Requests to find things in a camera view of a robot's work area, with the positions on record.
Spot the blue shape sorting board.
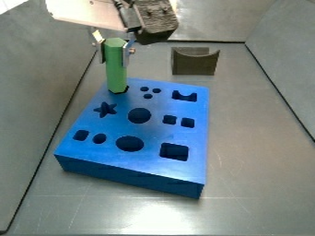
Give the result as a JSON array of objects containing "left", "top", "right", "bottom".
[{"left": 55, "top": 78, "right": 209, "bottom": 198}]

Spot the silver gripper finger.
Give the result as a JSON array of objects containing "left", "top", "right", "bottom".
[
  {"left": 121, "top": 40, "right": 135, "bottom": 67},
  {"left": 92, "top": 29, "right": 105, "bottom": 64}
]

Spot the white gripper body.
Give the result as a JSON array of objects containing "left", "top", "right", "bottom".
[{"left": 45, "top": 0, "right": 125, "bottom": 31}]

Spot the green hexagonal prism peg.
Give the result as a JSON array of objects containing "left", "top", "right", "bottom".
[{"left": 104, "top": 38, "right": 127, "bottom": 93}]

